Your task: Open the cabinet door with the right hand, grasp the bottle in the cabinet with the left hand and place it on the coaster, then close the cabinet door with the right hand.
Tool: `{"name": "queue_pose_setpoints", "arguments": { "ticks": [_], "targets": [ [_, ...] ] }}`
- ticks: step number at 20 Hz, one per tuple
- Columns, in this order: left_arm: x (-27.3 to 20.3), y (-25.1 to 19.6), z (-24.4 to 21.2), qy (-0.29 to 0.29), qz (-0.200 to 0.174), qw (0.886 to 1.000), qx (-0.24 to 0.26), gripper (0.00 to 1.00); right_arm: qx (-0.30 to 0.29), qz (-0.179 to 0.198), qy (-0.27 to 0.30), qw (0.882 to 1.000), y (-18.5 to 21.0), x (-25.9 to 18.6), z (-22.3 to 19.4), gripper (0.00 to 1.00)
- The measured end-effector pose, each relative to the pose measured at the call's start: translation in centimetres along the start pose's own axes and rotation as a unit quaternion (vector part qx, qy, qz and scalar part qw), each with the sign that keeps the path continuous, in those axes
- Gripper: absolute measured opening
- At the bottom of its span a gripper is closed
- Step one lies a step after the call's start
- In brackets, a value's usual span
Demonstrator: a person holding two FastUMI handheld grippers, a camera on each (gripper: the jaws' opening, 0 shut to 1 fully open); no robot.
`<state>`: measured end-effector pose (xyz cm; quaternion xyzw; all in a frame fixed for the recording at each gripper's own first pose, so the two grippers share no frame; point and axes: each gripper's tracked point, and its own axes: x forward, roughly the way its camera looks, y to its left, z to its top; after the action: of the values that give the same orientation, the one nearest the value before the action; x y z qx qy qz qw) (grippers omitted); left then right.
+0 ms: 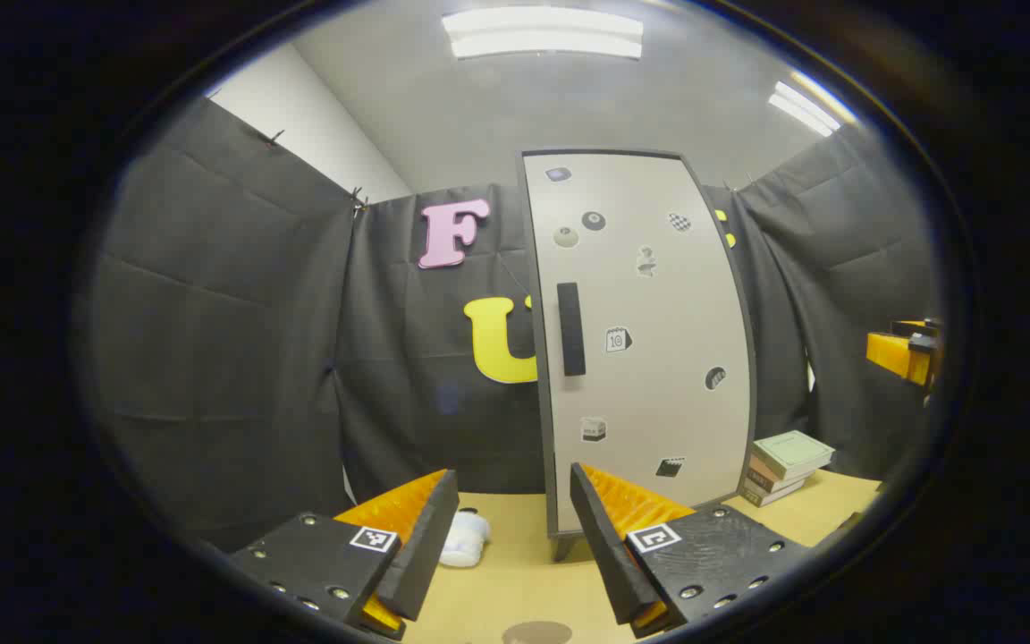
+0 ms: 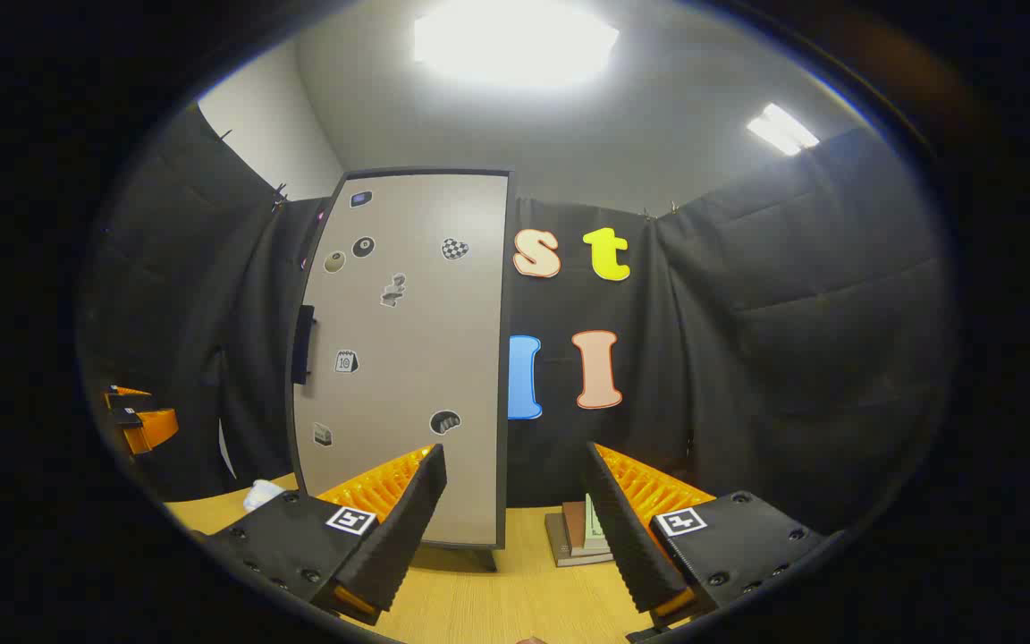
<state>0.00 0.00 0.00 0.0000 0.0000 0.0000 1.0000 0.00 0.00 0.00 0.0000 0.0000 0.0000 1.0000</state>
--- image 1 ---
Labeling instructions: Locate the green book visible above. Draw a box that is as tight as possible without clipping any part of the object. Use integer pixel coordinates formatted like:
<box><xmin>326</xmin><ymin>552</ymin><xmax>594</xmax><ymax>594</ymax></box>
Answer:
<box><xmin>752</xmin><ymin>430</ymin><xmax>836</xmax><ymax>481</ymax></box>

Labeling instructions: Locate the dark grey cabinet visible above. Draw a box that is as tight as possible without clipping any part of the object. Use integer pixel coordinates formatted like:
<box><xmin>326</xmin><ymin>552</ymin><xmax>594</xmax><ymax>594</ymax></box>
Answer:
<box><xmin>515</xmin><ymin>147</ymin><xmax>759</xmax><ymax>563</ymax></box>

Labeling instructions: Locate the white fluffy cloth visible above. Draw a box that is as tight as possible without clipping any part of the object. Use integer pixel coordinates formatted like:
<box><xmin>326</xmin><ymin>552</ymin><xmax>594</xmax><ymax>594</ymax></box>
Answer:
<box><xmin>439</xmin><ymin>510</ymin><xmax>491</xmax><ymax>568</ymax></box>

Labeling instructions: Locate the round brown coaster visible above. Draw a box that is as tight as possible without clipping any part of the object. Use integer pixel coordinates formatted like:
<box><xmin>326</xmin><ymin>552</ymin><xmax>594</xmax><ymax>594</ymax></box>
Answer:
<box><xmin>502</xmin><ymin>621</ymin><xmax>573</xmax><ymax>644</ymax></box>

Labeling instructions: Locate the black backdrop cloth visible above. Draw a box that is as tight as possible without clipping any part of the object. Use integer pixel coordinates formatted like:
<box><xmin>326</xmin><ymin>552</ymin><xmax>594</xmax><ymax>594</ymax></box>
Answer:
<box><xmin>90</xmin><ymin>97</ymin><xmax>938</xmax><ymax>551</ymax></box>

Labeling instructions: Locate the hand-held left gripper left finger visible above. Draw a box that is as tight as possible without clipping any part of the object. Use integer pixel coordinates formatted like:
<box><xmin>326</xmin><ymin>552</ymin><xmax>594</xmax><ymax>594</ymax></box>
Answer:
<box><xmin>229</xmin><ymin>468</ymin><xmax>460</xmax><ymax>640</ymax></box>

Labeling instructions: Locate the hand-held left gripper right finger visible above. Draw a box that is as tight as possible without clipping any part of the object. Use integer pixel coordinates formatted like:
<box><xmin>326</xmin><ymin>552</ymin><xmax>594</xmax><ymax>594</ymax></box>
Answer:
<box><xmin>569</xmin><ymin>462</ymin><xmax>815</xmax><ymax>640</ymax></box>

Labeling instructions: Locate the large ceiling light panel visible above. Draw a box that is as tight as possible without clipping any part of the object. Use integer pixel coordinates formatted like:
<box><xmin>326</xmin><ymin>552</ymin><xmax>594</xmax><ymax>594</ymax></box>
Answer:
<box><xmin>442</xmin><ymin>7</ymin><xmax>645</xmax><ymax>61</ymax></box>

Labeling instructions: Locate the brown book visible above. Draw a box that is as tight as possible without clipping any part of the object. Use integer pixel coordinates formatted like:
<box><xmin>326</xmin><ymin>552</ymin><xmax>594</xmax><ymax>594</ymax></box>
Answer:
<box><xmin>747</xmin><ymin>456</ymin><xmax>807</xmax><ymax>495</ymax></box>

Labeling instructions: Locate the beige cabinet door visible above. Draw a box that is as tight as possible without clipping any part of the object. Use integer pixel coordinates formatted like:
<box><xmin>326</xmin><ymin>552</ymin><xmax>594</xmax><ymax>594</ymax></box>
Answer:
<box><xmin>522</xmin><ymin>150</ymin><xmax>756</xmax><ymax>536</ymax></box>

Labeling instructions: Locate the small ceiling light panel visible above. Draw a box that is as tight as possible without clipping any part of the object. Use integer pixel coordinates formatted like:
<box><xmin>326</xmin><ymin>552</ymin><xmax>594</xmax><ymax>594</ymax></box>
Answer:
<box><xmin>767</xmin><ymin>80</ymin><xmax>843</xmax><ymax>137</ymax></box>

